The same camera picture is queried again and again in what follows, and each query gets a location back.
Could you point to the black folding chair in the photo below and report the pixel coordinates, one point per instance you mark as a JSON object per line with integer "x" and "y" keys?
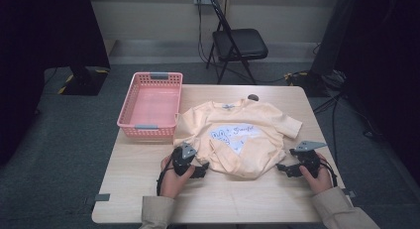
{"x": 239, "y": 44}

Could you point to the peach printed t-shirt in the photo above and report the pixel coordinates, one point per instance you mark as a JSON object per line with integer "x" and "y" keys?
{"x": 237, "y": 136}

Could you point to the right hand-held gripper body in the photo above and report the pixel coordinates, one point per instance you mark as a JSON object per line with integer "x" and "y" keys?
{"x": 308, "y": 161}

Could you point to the pink plastic basket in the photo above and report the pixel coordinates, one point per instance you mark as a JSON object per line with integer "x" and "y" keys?
{"x": 152, "y": 106}

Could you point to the black stand base yellow stripes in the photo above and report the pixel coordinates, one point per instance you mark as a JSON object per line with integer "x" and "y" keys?
{"x": 85, "y": 82}

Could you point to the grey hanging cloth panel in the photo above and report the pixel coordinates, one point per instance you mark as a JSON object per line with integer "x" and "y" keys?
{"x": 332, "y": 30}

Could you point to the person's right hand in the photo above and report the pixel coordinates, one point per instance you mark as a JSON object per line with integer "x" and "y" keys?
{"x": 318, "y": 181}

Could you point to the person's left hand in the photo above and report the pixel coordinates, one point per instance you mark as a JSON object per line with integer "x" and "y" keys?
{"x": 173, "y": 182}

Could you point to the grey tape piece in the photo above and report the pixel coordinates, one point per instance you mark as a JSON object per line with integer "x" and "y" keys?
{"x": 102, "y": 197}
{"x": 349, "y": 193}

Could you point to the dark curtain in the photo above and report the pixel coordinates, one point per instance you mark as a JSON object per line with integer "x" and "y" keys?
{"x": 386, "y": 73}
{"x": 39, "y": 57}

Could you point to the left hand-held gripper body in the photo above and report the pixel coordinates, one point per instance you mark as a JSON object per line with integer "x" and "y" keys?
{"x": 183, "y": 161}

